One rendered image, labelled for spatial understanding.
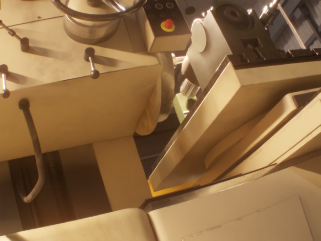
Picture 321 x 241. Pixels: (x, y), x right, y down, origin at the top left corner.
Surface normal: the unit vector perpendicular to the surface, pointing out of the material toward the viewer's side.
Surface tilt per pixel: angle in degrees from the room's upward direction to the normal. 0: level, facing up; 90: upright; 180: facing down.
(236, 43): 90
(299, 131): 90
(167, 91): 148
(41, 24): 90
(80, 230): 85
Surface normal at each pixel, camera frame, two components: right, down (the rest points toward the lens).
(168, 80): 0.40, 0.36
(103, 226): 0.26, -0.43
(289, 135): -0.92, 0.18
